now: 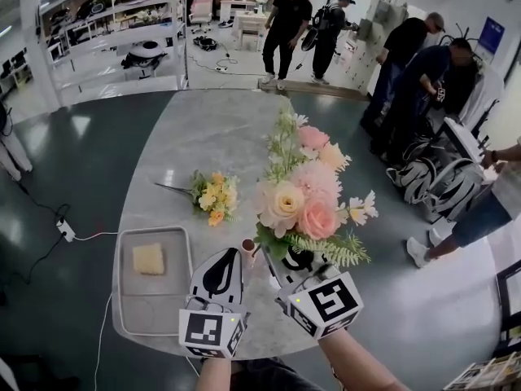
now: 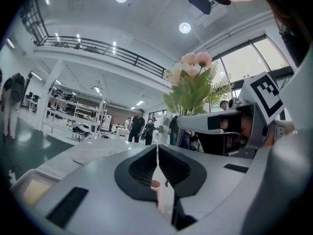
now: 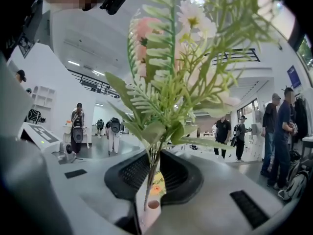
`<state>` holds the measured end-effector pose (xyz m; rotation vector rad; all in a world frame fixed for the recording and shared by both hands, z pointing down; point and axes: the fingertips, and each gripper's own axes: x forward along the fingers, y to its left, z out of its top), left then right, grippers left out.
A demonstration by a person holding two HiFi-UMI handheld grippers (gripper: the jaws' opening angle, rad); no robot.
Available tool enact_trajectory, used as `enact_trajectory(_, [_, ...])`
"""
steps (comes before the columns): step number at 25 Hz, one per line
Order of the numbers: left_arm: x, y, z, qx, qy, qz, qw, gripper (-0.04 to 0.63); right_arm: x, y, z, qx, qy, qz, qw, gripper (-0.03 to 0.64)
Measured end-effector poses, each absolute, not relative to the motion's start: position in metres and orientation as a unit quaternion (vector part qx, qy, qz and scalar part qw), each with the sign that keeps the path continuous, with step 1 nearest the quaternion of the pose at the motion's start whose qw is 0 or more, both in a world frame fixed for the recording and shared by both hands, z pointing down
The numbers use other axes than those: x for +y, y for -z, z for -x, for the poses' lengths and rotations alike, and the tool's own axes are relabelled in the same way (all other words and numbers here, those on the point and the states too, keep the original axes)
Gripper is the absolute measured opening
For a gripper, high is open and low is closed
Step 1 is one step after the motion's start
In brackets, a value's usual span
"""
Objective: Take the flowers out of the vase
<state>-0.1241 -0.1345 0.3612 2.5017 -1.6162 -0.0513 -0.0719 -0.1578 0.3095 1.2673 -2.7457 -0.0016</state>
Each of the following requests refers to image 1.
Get black backpack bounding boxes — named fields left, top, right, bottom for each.
left=191, top=35, right=220, bottom=53

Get person's left forearm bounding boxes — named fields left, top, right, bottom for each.
left=197, top=356, right=234, bottom=391

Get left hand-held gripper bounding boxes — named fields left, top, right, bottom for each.
left=178, top=247, right=250, bottom=360

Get black metal frame stand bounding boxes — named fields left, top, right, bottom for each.
left=493, top=258, right=521, bottom=349

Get black white round device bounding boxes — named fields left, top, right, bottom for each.
left=120, top=41, right=171, bottom=80
left=75, top=0, right=109, bottom=20
left=48, top=8, right=77, bottom=26

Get long white desk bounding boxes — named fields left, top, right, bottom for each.
left=218, top=0, right=261, bottom=23

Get pink artificial flowers bouquet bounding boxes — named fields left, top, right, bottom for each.
left=252, top=95, right=380, bottom=269

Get white lockers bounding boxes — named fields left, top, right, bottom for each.
left=344, top=0, right=409, bottom=97

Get white tilted desk black frame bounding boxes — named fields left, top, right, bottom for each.
left=441, top=116, right=489, bottom=175

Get pink office chair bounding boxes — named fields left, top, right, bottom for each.
left=188, top=0, right=214, bottom=36

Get grey marble table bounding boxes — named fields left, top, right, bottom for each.
left=111, top=89, right=356, bottom=362

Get black cable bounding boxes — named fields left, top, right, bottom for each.
left=15, top=176, right=72, bottom=287

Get white rectangular tray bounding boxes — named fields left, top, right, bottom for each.
left=112, top=226, right=195, bottom=337

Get pink glass vase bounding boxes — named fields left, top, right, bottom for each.
left=239, top=237, right=264, bottom=275

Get yellow sponge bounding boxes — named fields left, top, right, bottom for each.
left=132, top=241, right=169, bottom=277

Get stack of magazines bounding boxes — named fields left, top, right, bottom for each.
left=442, top=351, right=521, bottom=391

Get blue wall poster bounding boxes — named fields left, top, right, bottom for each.
left=476, top=15, right=507, bottom=55

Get grey white backpack rig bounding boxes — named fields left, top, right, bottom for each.
left=422, top=157, right=482, bottom=224
left=385, top=157, right=439, bottom=207

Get person's right forearm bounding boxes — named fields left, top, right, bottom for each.
left=317, top=326, right=412, bottom=391

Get white metal shelving rack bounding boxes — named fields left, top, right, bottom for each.
left=37, top=0, right=192, bottom=108

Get white cable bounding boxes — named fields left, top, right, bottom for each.
left=72, top=229, right=120, bottom=391

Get person's legs in grey trousers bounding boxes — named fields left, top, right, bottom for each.
left=231, top=356, right=326, bottom=391

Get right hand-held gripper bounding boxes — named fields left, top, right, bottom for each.
left=263, top=249, right=364, bottom=340

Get small white table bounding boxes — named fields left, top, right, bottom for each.
left=233, top=10, right=269, bottom=53

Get yellow artificial flower bunch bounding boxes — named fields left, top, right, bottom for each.
left=154, top=169, right=242, bottom=228

